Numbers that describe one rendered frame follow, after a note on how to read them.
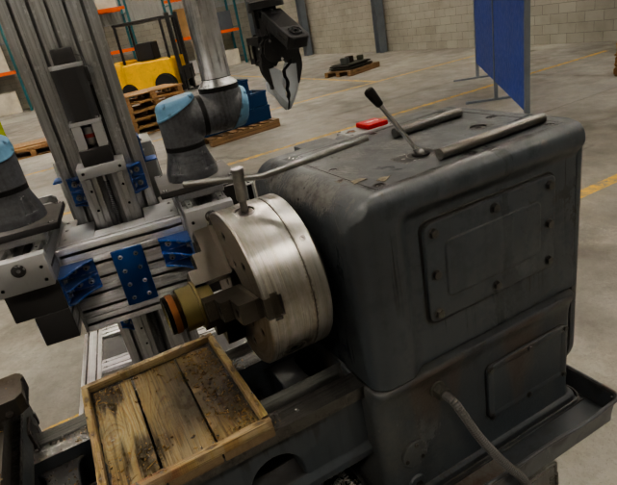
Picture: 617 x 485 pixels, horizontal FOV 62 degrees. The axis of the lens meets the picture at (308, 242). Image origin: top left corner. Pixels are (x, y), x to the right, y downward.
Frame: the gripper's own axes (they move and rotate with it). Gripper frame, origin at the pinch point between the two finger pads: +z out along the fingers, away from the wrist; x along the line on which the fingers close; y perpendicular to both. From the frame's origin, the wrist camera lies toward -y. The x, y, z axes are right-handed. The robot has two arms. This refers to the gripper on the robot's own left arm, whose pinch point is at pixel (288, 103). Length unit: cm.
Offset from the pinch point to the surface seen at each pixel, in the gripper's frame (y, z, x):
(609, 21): 560, 103, -976
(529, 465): -43, 82, -21
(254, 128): 636, 131, -242
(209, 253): -7.8, 22.3, 26.5
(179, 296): -12.9, 26.1, 35.1
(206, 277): -10.4, 25.6, 28.9
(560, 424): -38, 84, -38
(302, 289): -27.0, 26.5, 16.9
